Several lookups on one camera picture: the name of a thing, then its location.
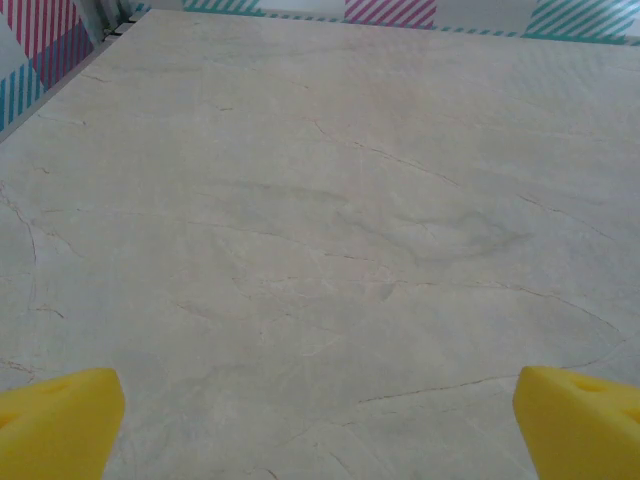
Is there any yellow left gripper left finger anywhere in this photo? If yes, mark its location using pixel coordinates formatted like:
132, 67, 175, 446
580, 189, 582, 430
0, 367, 126, 480

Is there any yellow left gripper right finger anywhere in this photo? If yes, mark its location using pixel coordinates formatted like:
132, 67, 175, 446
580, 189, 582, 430
512, 365, 640, 480

